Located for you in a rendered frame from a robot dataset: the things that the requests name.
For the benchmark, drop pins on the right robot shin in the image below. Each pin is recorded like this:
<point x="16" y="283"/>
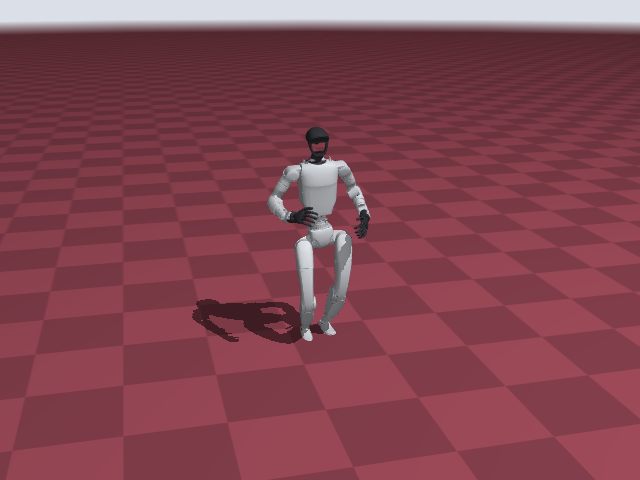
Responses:
<point x="306" y="318"/>

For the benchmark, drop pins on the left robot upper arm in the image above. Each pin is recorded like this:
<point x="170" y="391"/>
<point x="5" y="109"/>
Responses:
<point x="347" y="176"/>

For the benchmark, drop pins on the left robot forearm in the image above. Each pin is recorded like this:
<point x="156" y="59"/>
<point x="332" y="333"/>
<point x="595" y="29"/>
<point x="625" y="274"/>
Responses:
<point x="359" y="202"/>

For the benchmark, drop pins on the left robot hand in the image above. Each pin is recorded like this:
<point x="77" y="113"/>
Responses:
<point x="364" y="218"/>

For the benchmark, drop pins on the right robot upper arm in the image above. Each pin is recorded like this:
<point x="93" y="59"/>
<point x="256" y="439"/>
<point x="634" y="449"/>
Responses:
<point x="290" y="174"/>

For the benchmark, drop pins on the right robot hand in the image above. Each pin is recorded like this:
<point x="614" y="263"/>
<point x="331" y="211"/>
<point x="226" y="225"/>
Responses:
<point x="299" y="217"/>

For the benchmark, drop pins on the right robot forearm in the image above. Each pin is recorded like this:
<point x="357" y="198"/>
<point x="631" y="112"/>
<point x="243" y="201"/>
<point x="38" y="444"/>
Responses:
<point x="278" y="209"/>

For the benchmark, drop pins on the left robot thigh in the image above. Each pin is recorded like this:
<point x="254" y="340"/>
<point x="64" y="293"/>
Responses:
<point x="342" y="264"/>

